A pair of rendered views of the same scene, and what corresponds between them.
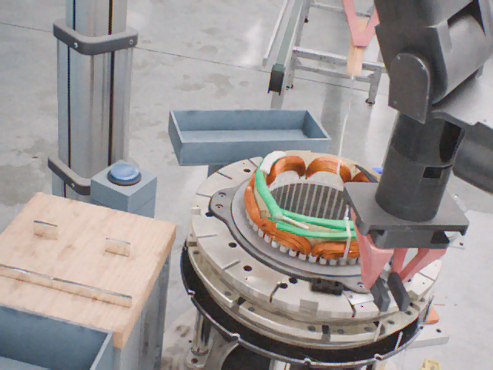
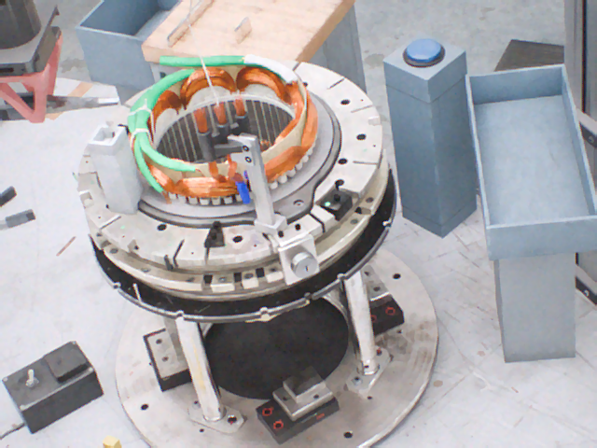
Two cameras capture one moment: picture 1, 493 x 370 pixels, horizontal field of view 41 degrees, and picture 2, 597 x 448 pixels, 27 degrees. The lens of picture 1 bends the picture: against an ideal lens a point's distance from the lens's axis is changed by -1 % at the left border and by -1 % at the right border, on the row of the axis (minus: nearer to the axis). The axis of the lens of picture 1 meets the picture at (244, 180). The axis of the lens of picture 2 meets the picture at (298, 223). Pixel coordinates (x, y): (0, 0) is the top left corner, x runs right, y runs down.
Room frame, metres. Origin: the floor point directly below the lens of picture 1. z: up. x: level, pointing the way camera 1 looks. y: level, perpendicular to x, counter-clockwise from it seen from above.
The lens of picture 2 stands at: (1.23, -0.97, 1.90)
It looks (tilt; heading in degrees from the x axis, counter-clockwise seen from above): 42 degrees down; 119
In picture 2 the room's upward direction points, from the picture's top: 12 degrees counter-clockwise
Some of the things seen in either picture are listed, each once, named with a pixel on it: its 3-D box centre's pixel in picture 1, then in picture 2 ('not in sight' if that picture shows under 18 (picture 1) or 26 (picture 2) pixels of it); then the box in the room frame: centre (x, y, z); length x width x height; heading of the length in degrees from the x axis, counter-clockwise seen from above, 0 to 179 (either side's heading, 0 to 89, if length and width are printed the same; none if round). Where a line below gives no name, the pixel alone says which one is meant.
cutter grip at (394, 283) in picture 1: (398, 290); (18, 112); (0.49, -0.16, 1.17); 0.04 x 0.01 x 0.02; 14
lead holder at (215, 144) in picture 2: not in sight; (227, 136); (0.75, -0.20, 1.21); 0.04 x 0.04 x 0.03; 88
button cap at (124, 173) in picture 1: (124, 173); (423, 49); (0.81, 0.17, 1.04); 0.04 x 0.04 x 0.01
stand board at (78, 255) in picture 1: (75, 261); (250, 21); (0.58, 0.18, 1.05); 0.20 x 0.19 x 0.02; 174
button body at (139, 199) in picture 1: (121, 243); (432, 138); (0.81, 0.17, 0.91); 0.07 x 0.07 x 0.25; 66
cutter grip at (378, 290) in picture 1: (378, 291); (23, 100); (0.48, -0.14, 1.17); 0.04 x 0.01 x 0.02; 14
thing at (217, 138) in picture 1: (238, 195); (531, 241); (0.97, 0.01, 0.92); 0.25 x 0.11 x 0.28; 110
